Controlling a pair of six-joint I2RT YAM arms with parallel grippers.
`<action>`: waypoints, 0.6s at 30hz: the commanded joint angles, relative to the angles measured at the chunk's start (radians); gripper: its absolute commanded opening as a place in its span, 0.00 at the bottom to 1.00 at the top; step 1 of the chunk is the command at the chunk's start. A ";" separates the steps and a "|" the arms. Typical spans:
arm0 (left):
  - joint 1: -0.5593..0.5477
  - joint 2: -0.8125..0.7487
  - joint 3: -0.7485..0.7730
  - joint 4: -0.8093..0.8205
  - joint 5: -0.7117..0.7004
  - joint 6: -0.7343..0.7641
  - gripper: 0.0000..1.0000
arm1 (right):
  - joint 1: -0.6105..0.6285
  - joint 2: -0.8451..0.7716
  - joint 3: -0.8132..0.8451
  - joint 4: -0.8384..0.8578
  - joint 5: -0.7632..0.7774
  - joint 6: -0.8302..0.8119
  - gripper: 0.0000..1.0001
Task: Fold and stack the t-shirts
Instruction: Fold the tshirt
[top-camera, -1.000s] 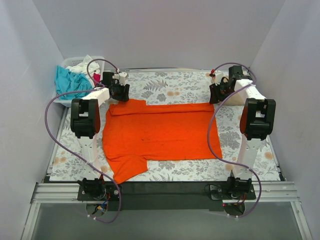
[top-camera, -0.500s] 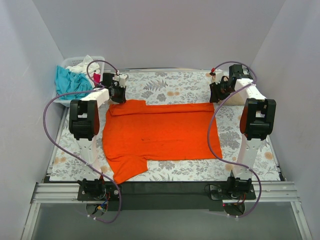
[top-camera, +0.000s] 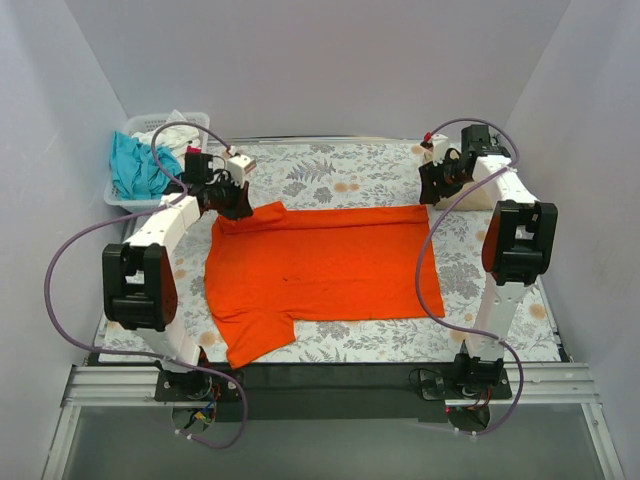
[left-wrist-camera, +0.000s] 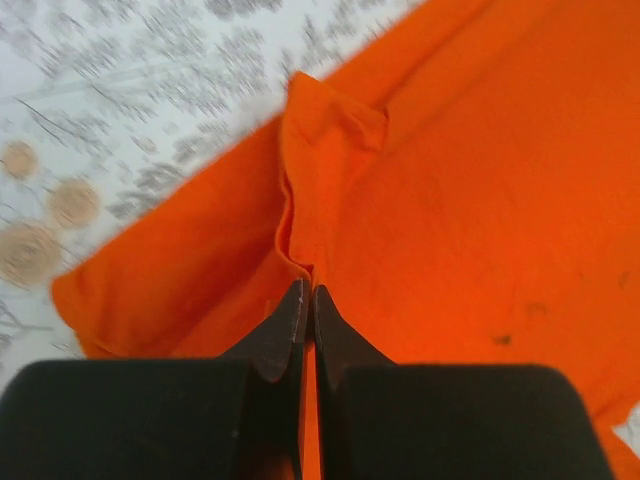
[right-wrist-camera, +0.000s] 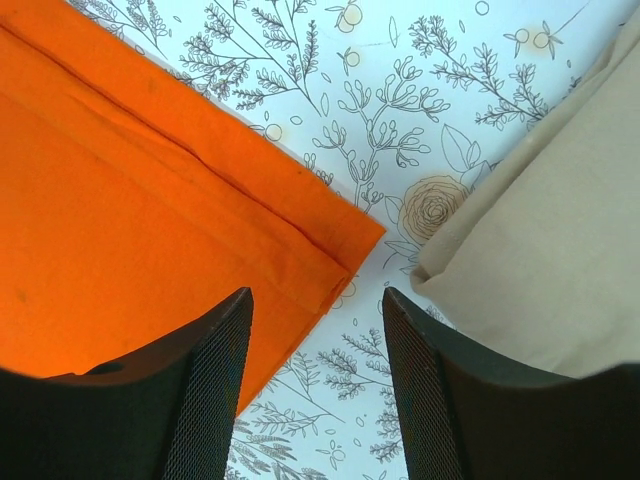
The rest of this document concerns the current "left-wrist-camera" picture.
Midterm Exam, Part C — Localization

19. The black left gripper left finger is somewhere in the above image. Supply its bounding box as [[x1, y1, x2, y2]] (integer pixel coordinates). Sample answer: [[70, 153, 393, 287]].
[[1, 279, 310, 479]]

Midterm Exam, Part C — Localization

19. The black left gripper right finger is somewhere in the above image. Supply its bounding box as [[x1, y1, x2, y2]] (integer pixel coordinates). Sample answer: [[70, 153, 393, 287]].
[[313, 286, 613, 479]]

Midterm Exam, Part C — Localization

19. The orange t shirt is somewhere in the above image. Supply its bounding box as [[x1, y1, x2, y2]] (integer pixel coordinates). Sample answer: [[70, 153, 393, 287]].
[[52, 1, 639, 479]]

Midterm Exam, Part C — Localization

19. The floral patterned table mat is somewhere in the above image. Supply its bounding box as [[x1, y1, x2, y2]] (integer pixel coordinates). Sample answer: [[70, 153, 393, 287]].
[[0, 0, 640, 456]]

